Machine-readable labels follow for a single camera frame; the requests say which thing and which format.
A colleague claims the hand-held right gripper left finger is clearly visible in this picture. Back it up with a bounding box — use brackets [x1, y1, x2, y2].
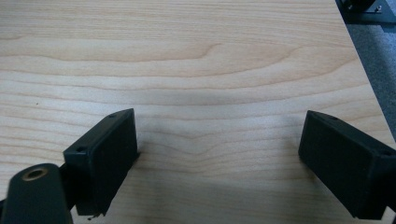
[63, 107, 139, 217]

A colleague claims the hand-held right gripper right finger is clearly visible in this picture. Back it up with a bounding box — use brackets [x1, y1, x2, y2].
[297, 109, 396, 220]

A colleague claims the black metal stand with base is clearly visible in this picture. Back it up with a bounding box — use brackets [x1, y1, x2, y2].
[335, 0, 396, 25]

